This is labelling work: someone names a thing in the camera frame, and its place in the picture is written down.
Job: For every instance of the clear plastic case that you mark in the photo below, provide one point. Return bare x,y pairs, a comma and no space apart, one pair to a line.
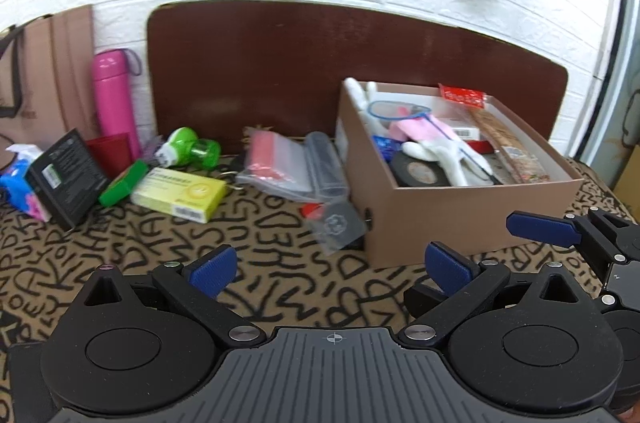
325,168

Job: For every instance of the brown paper bag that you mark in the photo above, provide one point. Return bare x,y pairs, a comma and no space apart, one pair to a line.
55,68

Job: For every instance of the pink thermos bottle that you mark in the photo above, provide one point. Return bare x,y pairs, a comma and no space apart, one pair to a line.
112,103

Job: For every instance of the green white plastic bottle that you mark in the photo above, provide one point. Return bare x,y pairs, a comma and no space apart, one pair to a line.
200,150

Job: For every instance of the red label packet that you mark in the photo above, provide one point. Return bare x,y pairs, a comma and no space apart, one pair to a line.
462,95

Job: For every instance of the small grey zip bag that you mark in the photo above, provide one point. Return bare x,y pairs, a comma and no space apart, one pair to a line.
335,225

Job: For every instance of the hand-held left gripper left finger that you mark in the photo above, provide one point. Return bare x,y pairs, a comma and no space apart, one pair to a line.
212,270

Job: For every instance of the clear zip bag, red contents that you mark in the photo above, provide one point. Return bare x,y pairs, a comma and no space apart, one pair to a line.
270,158

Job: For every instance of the red container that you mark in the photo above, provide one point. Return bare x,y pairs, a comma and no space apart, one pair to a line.
112,153

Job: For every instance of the desktop with letter print cloth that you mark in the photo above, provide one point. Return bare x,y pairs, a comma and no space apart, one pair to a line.
280,263

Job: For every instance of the blue tissue pack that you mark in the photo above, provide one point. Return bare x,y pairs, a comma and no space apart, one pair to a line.
20,188

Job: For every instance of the green box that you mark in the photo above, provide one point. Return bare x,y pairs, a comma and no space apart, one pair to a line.
122,185

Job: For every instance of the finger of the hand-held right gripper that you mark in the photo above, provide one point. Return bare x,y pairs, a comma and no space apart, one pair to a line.
540,227

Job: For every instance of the red box with barcode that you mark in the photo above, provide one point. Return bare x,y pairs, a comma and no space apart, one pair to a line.
480,147

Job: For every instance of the black tape roll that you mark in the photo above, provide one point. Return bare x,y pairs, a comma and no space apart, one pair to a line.
400,168

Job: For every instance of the black cardboard box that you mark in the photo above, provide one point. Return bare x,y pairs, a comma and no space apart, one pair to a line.
65,178

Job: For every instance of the yellow-green medicine box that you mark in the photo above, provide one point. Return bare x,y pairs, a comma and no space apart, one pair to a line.
175,193

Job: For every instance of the white and pink glove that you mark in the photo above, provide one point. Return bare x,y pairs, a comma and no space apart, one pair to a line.
450,158

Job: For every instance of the brown cardboard carton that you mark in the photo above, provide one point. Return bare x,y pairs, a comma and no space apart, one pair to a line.
629,190

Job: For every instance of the long brown printed packet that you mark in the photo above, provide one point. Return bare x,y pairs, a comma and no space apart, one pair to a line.
515,153

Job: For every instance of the dark brown wooden board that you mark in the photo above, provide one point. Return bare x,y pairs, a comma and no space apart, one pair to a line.
275,68

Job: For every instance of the small red item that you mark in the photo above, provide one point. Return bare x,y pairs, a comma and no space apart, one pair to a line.
310,210

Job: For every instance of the brown cardboard box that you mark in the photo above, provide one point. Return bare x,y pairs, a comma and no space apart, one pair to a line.
450,218

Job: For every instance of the small blue packet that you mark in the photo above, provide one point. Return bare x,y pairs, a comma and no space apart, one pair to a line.
385,146

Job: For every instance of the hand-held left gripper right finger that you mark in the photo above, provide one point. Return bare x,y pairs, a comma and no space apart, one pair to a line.
450,270

